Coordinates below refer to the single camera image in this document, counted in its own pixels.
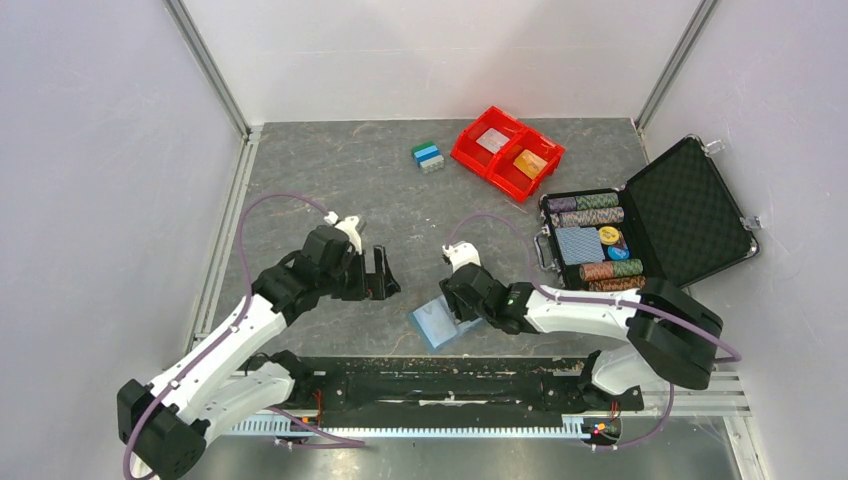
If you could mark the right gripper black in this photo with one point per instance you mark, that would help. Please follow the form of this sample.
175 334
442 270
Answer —
459 309

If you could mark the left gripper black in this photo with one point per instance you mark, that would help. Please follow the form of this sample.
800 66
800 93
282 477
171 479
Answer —
375 286

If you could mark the blue card holder wallet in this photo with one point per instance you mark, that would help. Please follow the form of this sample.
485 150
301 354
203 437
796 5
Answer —
437 326

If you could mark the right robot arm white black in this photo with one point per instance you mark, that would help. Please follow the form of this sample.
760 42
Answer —
665 333

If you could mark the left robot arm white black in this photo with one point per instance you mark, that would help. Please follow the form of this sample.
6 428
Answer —
169 421

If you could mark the blue playing card deck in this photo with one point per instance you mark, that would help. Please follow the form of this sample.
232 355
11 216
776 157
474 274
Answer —
579 245

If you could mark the orange green chip row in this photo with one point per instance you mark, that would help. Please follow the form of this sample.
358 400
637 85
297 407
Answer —
611 270

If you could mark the stacked green blue white blocks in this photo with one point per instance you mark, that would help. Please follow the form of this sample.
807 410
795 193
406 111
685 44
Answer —
428 157

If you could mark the purple brown chip row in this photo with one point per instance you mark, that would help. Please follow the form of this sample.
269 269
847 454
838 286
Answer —
590 217

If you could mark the yellow dealer chip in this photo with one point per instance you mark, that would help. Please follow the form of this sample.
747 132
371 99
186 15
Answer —
609 235

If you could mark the blue dealer chip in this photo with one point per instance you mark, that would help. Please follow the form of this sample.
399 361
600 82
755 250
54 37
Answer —
618 252

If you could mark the red divided plastic bin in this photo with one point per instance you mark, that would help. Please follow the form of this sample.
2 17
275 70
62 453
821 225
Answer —
497 169

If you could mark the purple green chip row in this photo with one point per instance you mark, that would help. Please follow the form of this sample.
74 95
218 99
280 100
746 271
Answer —
582 202

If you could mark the orange brown chip row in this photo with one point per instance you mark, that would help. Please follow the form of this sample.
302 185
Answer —
617 284

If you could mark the black poker chip case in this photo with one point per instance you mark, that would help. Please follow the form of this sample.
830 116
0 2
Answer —
681 220

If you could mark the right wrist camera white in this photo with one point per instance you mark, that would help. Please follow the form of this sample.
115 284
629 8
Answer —
461 254

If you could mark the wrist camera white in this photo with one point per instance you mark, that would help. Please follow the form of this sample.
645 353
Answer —
461 254
352 226

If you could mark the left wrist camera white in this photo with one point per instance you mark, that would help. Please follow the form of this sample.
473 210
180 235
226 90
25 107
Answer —
352 226

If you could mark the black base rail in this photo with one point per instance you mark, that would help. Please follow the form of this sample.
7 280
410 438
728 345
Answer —
452 395

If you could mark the aluminium frame post right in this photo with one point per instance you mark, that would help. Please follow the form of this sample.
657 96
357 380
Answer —
693 30

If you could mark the aluminium frame post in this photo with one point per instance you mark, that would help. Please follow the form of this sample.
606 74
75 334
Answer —
693 30
208 66

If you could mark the aluminium frame post left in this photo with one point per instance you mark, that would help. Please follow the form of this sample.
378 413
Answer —
208 66

